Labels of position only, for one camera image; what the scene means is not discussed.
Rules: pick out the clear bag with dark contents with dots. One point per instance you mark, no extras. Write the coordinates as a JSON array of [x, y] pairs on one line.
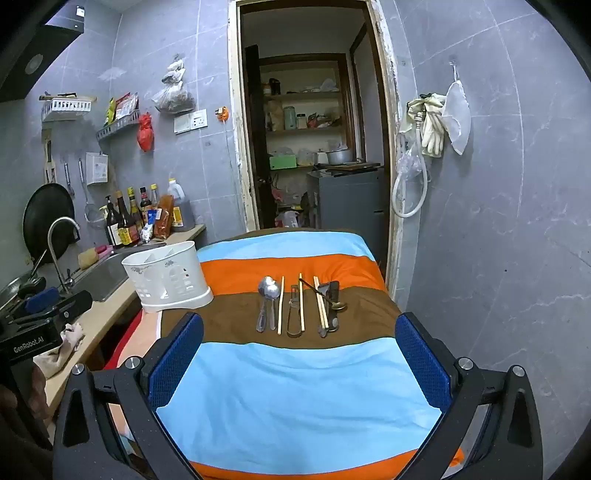
[[173, 99]]

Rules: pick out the green box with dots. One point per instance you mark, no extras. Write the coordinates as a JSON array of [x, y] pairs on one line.
[[282, 162]]

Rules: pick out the clear plastic bag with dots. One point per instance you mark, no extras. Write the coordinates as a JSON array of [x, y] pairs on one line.
[[408, 159]]

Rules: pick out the steel sink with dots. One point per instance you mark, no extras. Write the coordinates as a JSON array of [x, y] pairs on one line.
[[104, 277]]

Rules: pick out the metal pot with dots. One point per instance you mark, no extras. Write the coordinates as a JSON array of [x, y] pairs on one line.
[[339, 157]]

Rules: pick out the orange plug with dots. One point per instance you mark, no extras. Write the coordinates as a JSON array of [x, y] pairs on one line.
[[223, 113]]

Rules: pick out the metal pan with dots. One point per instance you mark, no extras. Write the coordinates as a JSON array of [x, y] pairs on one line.
[[11, 295]]

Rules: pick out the hanging metal turner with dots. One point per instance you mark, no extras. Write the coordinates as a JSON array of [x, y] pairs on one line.
[[68, 177]]

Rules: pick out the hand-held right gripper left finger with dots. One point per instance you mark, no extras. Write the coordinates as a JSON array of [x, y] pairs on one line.
[[178, 360]]

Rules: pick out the metal wall shelf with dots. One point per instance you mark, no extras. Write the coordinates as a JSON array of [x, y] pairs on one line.
[[117, 127]]

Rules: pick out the white wall socket panel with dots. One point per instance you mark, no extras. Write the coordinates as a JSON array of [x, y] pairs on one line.
[[191, 121]]

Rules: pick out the pink scrub pad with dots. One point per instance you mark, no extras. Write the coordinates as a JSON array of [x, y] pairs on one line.
[[104, 249]]

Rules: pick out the black range hood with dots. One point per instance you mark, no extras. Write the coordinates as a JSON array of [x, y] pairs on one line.
[[27, 64]]

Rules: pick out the wooden shelf unit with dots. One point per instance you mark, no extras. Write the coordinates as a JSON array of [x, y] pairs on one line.
[[304, 94]]

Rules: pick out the black knife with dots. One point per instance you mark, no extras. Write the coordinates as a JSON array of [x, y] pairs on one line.
[[333, 318]]

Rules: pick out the metal faucet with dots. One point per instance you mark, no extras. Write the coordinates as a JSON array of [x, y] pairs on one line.
[[54, 244]]

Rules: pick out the metal skimmer strainer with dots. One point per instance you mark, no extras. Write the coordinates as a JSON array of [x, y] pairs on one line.
[[94, 214]]

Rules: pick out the wooden spatula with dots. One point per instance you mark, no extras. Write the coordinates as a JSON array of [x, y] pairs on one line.
[[49, 166]]

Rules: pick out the red snack packet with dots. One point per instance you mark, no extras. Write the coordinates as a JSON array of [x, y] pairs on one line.
[[125, 105]]

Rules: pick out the striped blue orange brown blanket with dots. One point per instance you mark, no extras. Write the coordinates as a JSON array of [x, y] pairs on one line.
[[286, 392]]

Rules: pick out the red plastic bag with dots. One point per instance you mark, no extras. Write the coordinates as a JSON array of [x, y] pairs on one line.
[[145, 134]]

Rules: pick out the wooden door frame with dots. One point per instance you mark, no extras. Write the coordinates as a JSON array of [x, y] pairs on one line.
[[390, 161]]

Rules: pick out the pale rubber gloves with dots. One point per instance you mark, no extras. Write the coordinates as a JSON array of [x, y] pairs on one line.
[[431, 124]]

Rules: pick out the white wall box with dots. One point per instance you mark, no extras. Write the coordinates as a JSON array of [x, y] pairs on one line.
[[97, 168]]

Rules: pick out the yellow green snack packet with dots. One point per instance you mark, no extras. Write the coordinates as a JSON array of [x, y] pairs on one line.
[[110, 110]]

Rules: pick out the white plastic utensil holder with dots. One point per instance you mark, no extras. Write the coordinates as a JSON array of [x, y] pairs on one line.
[[168, 281]]

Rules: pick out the dark wooden door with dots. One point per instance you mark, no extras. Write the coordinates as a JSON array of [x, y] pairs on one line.
[[258, 152]]

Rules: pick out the yellow sponge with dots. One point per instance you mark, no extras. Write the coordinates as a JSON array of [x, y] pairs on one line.
[[87, 259]]

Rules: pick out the metal spoon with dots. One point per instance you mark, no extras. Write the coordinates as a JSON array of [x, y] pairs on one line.
[[273, 300], [263, 288]]

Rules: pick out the orange red seasoning packet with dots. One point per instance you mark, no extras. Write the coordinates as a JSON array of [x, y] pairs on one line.
[[165, 217]]

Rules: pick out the large oil jug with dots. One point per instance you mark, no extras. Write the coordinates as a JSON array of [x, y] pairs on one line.
[[182, 207]]

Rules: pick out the grey cabinet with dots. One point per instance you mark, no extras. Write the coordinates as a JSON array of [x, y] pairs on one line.
[[351, 212]]

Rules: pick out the black wok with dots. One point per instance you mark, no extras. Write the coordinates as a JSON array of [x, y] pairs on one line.
[[39, 221]]

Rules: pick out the beige rag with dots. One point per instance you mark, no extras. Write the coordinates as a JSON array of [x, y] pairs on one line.
[[62, 350]]

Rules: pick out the small clear hanging bag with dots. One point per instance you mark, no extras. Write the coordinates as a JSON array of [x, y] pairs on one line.
[[174, 71]]

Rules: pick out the metal peeler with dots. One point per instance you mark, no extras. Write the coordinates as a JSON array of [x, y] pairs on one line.
[[294, 295]]

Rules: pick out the white wall basket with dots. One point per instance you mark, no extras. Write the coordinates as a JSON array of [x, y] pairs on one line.
[[69, 107]]

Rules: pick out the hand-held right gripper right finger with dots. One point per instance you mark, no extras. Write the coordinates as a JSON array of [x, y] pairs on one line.
[[422, 364]]

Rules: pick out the person's left hand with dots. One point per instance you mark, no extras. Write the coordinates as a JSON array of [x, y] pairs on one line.
[[39, 387]]

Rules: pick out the pale green canister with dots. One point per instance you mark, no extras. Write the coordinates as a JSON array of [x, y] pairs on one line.
[[289, 118]]

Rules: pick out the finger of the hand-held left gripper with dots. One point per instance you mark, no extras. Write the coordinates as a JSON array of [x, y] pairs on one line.
[[76, 304], [42, 300]]

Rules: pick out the blue white packet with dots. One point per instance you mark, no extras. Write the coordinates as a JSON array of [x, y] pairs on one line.
[[148, 228]]

